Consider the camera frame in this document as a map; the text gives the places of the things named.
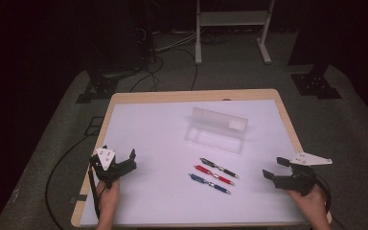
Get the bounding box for looped black floor cable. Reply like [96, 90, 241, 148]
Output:
[128, 47, 199, 94]

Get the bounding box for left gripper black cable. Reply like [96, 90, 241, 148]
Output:
[87, 162, 102, 221]

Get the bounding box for long black floor cable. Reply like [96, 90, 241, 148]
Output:
[44, 133, 94, 230]

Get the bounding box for white metal stand frame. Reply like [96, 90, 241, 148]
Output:
[195, 0, 276, 66]

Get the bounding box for blue pen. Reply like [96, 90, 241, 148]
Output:
[189, 172, 232, 196]

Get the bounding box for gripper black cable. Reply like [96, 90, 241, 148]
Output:
[87, 162, 102, 221]
[312, 173, 348, 230]

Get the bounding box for black pen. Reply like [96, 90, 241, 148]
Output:
[199, 157, 241, 179]

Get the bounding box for person's left hand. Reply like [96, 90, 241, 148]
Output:
[95, 178, 122, 224]

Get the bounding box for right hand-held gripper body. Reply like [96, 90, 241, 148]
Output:
[272, 151, 334, 196]

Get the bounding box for white floor cables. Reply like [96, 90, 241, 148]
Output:
[152, 30, 199, 54]

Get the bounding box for white table mat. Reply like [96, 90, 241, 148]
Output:
[79, 99, 318, 228]

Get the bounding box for black stand base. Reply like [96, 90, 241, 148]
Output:
[75, 68, 121, 104]
[289, 62, 343, 101]

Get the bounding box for red pen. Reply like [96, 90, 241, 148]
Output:
[194, 164, 236, 187]

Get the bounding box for person's right hand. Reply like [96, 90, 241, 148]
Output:
[287, 185, 329, 225]

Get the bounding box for black tape square outline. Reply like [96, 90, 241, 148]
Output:
[84, 116, 105, 136]

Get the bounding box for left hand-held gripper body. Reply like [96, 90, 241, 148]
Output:
[89, 145, 124, 190]

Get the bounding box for clear plastic pencil case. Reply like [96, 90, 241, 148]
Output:
[184, 106, 249, 155]

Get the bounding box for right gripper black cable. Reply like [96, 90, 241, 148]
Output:
[312, 173, 348, 230]

